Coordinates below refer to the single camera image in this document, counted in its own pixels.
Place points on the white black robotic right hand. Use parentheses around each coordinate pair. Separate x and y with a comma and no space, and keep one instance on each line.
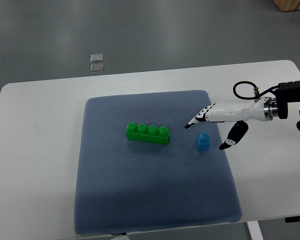
(239,112)

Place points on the small blue building block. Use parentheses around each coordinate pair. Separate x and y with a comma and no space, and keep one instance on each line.
(203,142)

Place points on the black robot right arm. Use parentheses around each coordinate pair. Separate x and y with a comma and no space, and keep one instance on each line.
(287,92)

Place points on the long green building block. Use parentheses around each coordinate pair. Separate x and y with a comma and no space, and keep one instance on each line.
(148,134)

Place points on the wooden box corner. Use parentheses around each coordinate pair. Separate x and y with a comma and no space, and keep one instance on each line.
(287,5)

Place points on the black table control panel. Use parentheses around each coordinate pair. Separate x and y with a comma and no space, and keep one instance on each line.
(293,219)

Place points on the white table leg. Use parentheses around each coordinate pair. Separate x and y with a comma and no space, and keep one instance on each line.
(254,230)

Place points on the grey-blue textured mat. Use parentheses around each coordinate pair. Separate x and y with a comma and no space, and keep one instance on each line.
(130,186)

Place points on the upper metal floor plate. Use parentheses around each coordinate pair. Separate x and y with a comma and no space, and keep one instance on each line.
(97,57)

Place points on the metal floor plate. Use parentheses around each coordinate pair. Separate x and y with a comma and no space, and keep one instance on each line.
(97,57)
(97,68)

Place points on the lower metal floor plate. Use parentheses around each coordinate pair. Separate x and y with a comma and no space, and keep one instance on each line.
(97,68)

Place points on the black label under table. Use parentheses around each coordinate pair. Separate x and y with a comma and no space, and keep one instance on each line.
(119,234)

